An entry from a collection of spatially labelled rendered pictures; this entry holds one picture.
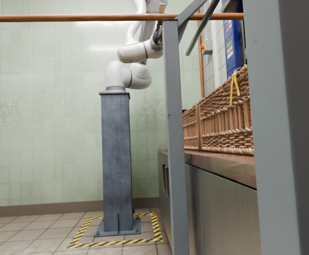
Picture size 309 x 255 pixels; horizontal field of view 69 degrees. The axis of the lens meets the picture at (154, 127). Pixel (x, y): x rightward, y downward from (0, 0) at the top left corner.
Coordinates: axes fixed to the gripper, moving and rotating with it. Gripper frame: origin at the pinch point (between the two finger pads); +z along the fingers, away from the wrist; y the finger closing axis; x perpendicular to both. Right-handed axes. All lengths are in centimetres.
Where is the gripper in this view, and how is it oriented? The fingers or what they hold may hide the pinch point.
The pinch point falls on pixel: (162, 17)
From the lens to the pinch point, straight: 115.5
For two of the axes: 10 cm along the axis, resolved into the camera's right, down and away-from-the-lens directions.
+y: 0.4, 10.0, -0.8
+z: 0.7, -0.8, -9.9
